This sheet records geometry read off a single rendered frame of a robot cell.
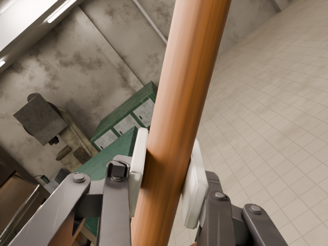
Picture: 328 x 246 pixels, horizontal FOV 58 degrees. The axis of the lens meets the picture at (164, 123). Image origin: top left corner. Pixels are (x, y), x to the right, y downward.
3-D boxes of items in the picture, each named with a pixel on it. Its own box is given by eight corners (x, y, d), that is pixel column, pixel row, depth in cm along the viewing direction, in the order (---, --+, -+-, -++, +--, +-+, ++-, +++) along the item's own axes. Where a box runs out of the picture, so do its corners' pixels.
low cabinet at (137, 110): (167, 100, 952) (151, 80, 930) (172, 115, 769) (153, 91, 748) (116, 139, 980) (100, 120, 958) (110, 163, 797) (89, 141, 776)
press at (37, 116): (108, 146, 985) (48, 81, 912) (102, 162, 864) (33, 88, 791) (75, 171, 1004) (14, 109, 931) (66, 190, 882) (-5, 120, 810)
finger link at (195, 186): (195, 183, 16) (209, 186, 16) (188, 135, 23) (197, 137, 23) (183, 228, 17) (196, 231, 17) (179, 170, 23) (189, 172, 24)
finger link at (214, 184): (209, 216, 15) (267, 227, 15) (199, 168, 19) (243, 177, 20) (201, 240, 15) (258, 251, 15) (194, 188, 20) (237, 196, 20)
